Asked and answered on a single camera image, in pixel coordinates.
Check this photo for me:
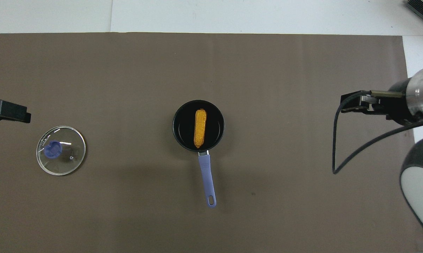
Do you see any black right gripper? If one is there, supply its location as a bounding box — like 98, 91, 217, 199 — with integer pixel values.
340, 78, 419, 127

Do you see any glass lid with purple knob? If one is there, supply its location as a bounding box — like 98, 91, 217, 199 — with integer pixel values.
36, 125, 86, 176

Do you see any yellow toy corn cob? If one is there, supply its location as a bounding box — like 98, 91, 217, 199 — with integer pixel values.
193, 109, 208, 149

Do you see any brown table mat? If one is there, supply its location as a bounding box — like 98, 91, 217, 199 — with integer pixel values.
0, 32, 423, 253

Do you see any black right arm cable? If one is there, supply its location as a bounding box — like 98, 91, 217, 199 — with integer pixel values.
332, 90, 423, 175

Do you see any dark pot with purple handle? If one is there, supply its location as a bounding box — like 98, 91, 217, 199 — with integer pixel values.
172, 100, 226, 208

